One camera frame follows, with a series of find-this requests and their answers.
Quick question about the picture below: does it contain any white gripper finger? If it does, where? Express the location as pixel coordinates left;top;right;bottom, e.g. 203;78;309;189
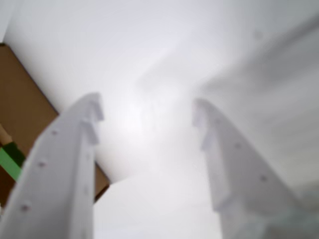
191;97;302;239
0;92;105;239

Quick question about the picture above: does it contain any green cube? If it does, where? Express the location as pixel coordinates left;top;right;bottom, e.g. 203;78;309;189
0;141;27;184

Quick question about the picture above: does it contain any brown cardboard box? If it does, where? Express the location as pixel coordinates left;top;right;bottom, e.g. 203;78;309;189
0;42;111;207

